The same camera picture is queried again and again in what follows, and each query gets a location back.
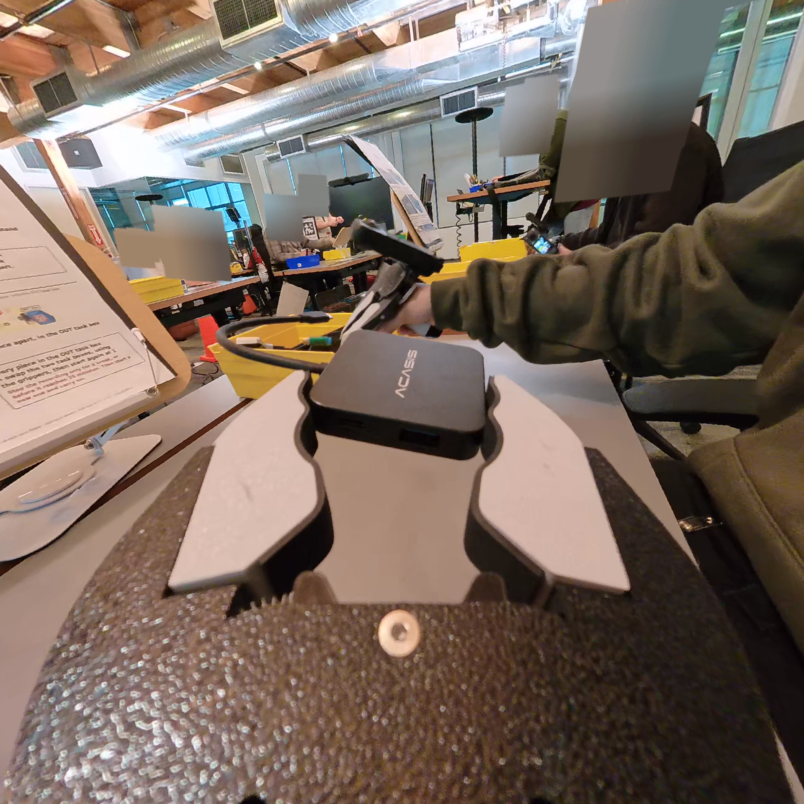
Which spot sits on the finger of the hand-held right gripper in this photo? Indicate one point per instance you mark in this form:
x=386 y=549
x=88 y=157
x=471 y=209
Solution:
x=364 y=320

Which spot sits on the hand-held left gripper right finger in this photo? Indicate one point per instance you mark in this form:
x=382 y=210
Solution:
x=546 y=502

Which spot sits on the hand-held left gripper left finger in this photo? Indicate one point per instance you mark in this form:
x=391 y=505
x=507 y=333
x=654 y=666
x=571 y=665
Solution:
x=251 y=496

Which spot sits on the yellow plastic bin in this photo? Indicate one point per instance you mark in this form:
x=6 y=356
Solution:
x=264 y=374
x=493 y=250
x=154 y=287
x=337 y=253

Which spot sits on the person's right forearm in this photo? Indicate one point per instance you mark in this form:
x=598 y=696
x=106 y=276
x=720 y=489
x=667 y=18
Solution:
x=628 y=295

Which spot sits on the wooden standing desk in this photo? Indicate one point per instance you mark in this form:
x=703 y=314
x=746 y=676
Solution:
x=496 y=185

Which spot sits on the person's right hand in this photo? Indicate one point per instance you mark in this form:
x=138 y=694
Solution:
x=416 y=309

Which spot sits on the tilted document stand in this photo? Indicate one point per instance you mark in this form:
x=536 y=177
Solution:
x=402 y=188

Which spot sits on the black monitor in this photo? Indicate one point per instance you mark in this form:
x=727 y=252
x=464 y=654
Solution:
x=361 y=201

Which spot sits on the wooden office table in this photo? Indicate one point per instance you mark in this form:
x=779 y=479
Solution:
x=207 y=292
x=333 y=264

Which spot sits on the small blue bin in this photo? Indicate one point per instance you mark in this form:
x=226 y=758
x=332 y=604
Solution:
x=301 y=259

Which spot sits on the white item in bin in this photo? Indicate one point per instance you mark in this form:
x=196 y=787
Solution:
x=252 y=341

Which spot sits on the black floor lamp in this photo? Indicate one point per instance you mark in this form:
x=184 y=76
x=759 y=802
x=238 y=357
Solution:
x=474 y=116

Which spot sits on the wooden document stand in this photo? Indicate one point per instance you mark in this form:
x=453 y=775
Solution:
x=169 y=364

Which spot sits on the orange traffic cone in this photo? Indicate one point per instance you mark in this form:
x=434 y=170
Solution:
x=208 y=336

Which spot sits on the white stand base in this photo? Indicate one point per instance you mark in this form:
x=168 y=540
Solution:
x=94 y=483

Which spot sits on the black chair armrest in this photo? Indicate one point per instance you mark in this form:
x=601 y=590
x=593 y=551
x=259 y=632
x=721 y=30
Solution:
x=691 y=399

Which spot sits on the person's olive clothing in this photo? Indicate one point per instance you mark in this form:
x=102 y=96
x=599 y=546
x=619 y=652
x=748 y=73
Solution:
x=766 y=496

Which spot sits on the printed instruction sheet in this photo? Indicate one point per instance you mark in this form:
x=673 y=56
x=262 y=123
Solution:
x=56 y=352

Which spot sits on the ceiling air vent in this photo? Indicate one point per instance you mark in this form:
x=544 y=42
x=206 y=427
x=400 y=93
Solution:
x=248 y=16

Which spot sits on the wooden pillar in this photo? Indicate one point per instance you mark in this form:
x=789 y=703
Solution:
x=60 y=182

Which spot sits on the black office chair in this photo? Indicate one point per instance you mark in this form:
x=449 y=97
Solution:
x=766 y=163

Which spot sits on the silver ventilation duct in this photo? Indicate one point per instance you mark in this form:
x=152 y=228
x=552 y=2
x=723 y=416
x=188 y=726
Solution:
x=157 y=69
x=326 y=100

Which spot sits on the black wall speaker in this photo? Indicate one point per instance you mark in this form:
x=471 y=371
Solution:
x=80 y=152

